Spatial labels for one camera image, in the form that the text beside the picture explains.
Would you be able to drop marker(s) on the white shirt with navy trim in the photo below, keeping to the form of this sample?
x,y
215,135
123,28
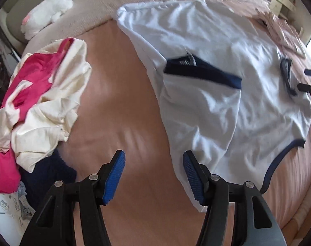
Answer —
x,y
220,88

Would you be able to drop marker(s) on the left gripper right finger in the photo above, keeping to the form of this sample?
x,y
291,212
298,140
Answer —
x,y
254,223

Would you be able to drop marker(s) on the left beige pillow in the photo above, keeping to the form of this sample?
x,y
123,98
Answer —
x,y
82,17

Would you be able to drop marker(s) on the cream and magenta garment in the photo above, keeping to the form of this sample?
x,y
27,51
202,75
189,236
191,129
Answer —
x,y
40,107

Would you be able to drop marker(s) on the white patterned cloth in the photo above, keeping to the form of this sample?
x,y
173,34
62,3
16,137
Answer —
x,y
17,206

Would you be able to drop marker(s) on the navy blue garment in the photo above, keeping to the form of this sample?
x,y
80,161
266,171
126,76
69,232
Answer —
x,y
45,174

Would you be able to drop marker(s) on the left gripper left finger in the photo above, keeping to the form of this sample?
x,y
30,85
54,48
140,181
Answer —
x,y
53,222

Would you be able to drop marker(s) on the white plush toy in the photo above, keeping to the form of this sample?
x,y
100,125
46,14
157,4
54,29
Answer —
x,y
45,13

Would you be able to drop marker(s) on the folded pink cat pajamas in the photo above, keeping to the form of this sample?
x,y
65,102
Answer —
x,y
281,32

